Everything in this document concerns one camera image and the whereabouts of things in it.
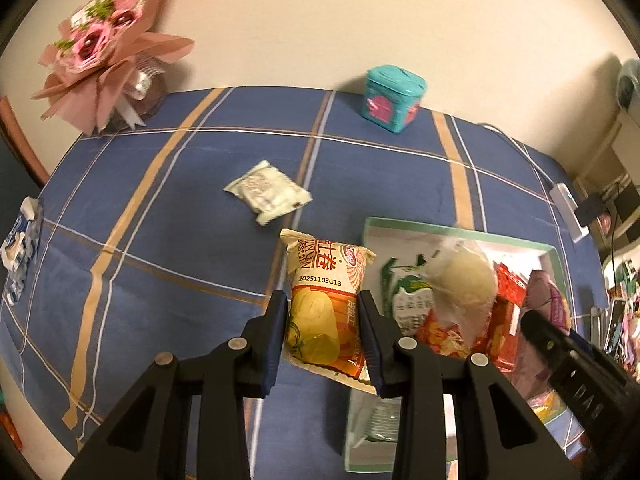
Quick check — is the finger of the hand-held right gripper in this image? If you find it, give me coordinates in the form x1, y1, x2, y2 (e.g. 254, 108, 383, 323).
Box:
520, 309, 640, 468

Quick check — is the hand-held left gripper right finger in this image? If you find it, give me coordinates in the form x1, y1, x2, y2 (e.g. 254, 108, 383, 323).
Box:
358, 290, 581, 480

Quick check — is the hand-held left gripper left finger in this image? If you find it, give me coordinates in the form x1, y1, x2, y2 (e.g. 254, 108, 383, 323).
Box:
62, 291, 289, 480

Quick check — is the yellow snack packet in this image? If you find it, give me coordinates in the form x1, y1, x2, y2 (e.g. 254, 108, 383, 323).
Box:
530, 390, 576, 427

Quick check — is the orange egg roll packet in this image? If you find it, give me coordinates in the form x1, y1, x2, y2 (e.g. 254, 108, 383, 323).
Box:
279, 228, 377, 395

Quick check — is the purple snack packet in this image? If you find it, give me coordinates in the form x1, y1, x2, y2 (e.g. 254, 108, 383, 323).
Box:
512, 269, 572, 401

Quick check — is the white tray with teal rim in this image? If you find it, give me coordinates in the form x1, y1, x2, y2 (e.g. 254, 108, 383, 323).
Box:
342, 216, 573, 475

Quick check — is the clear bag with yellow bun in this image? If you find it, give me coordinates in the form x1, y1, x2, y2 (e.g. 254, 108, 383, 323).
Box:
425, 237, 501, 342

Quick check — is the green snack packet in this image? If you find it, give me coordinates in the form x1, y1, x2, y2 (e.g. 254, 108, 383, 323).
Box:
380, 255, 436, 338

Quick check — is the cream jelly cup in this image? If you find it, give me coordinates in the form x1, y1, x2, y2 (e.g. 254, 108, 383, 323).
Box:
350, 395, 401, 443

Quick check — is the red patterned snack packet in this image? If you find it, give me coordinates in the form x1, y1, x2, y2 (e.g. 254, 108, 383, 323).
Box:
417, 295, 523, 367

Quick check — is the dark red sausage packet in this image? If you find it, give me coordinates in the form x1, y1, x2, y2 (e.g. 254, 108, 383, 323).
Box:
492, 261, 529, 308

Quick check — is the white snack packet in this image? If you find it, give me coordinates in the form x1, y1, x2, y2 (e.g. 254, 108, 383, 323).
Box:
223, 160, 313, 226

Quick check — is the black power adapter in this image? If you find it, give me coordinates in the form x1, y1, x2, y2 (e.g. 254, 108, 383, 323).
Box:
575, 194, 609, 227

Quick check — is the white power strip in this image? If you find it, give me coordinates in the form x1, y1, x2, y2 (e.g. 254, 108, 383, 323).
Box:
549, 183, 591, 243

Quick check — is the blue plaid tablecloth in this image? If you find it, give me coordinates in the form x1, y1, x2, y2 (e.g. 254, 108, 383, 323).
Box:
0, 86, 608, 480

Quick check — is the teal storage box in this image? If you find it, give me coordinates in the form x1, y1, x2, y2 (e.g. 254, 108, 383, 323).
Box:
362, 65, 427, 134

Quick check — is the cluttered white shelf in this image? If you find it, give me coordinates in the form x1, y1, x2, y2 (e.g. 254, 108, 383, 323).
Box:
597, 57, 640, 361

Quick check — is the blue and white packet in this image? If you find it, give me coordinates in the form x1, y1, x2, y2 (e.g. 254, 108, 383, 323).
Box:
0, 197, 45, 306

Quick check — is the pink flower bouquet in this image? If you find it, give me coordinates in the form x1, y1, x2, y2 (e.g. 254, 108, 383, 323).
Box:
31, 0, 196, 136

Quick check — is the white cable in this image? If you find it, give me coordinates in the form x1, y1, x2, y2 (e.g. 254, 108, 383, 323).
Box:
477, 122, 558, 191

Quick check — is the reddish wooden frame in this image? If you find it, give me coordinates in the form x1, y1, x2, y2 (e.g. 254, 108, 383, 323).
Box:
0, 96, 51, 184

